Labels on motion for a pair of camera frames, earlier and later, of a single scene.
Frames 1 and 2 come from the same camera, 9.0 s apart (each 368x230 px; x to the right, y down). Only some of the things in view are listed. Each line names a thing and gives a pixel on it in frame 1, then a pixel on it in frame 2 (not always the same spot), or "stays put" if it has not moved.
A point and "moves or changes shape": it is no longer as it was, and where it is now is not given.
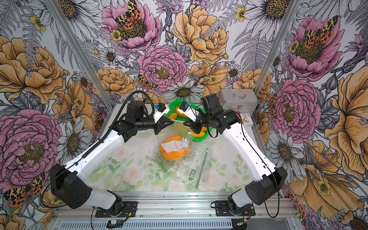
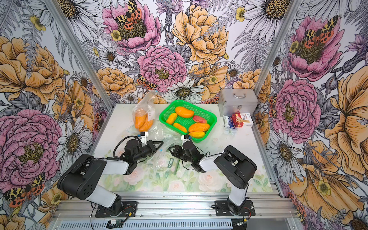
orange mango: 175,155 moves or changes shape
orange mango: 175,143 moves or changes shape
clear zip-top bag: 179,144 moves or changes shape
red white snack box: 247,120 stays put
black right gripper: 193,125 → 176,152
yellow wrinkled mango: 173,116 stays put
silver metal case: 243,100 stays put
